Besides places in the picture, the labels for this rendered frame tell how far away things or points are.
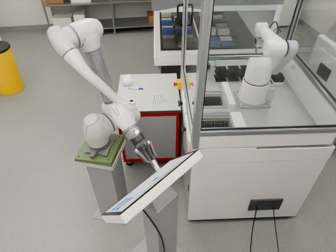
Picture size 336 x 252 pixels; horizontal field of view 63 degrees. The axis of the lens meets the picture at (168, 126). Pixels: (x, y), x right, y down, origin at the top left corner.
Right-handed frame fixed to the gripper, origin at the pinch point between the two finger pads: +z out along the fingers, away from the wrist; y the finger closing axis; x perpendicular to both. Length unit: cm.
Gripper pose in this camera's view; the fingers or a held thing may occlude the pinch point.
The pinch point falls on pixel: (155, 165)
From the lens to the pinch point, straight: 156.7
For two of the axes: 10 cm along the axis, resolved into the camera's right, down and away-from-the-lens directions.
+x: -4.6, 2.9, 8.4
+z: 5.6, 8.3, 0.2
